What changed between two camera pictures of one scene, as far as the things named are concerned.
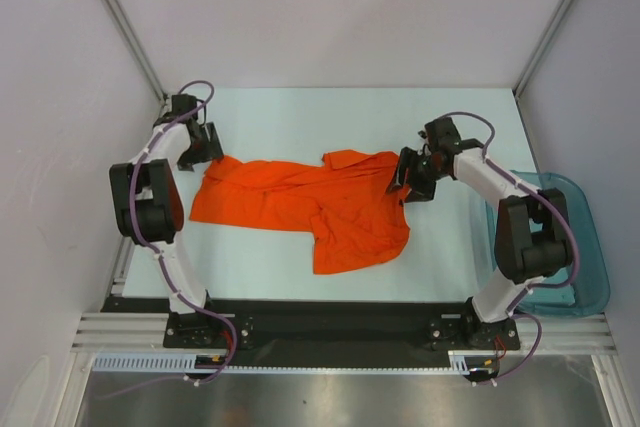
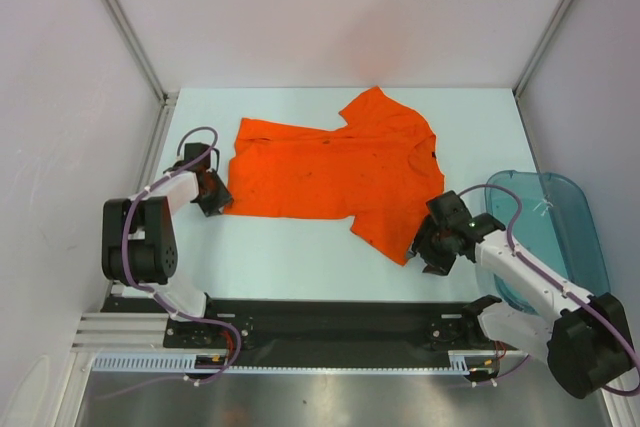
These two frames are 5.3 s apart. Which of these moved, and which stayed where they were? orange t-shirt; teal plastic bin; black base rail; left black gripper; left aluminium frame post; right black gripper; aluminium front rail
Moved: orange t-shirt; left black gripper; right black gripper
Stayed: teal plastic bin; aluminium front rail; black base rail; left aluminium frame post
